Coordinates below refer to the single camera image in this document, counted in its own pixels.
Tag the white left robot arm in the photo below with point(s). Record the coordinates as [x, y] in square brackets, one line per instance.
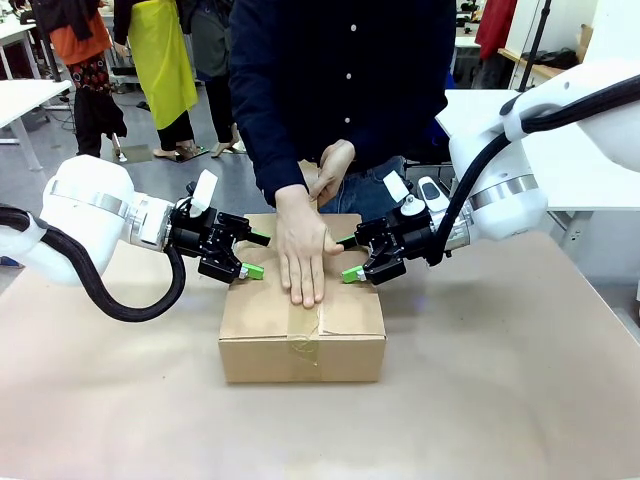
[85, 210]

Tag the white desk with clutter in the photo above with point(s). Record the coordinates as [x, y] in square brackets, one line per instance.
[20, 35]

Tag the person's left hand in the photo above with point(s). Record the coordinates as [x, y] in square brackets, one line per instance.
[336, 165]

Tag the person's left forearm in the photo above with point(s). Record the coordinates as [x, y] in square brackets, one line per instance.
[400, 145]

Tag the brown tape strip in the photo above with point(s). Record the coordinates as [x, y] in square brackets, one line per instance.
[305, 330]

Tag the person's blue jeans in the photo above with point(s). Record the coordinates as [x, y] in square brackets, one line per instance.
[360, 195]

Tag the black tripod pole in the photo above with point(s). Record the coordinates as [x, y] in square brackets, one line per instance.
[535, 45]

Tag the wooden desk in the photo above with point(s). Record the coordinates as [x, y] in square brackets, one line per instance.
[530, 62]

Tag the red hanging garment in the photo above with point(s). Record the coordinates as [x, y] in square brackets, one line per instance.
[495, 20]

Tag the person's right hand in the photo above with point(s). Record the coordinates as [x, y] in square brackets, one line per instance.
[300, 250]

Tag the brown cardboard box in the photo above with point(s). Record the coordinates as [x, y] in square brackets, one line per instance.
[260, 320]

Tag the person's navy shirt torso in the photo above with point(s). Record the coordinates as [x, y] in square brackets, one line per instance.
[350, 75]

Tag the bystander in grey top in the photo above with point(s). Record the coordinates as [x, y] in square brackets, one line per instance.
[215, 60]

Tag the small white table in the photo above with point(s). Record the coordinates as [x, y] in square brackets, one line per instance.
[25, 100]

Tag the bystander in orange top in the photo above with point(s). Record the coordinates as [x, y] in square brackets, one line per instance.
[90, 75]

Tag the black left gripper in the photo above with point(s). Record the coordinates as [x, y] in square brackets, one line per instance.
[212, 240]

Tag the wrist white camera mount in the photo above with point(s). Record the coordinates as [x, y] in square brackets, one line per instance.
[205, 190]
[396, 187]

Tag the person's right forearm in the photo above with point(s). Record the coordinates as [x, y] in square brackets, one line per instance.
[275, 165]

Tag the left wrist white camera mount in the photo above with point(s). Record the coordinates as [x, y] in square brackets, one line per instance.
[205, 190]

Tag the bystander in yellow apron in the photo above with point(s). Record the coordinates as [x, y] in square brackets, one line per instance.
[160, 65]

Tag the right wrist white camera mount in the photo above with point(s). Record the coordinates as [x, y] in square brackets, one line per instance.
[396, 187]

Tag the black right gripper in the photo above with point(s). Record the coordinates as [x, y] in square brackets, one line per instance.
[395, 240]

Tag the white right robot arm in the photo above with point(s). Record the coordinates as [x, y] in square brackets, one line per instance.
[505, 205]

